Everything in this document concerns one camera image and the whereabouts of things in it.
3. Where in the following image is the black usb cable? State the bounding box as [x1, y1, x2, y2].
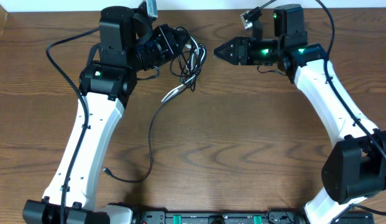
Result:
[102, 26, 208, 184]

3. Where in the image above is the white usb cable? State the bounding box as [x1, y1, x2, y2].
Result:
[160, 37, 206, 103]

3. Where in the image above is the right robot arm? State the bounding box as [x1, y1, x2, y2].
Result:
[214, 4, 386, 223]

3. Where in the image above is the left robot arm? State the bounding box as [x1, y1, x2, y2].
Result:
[22, 1, 189, 223]

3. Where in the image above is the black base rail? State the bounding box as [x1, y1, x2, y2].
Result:
[105, 202, 375, 224]

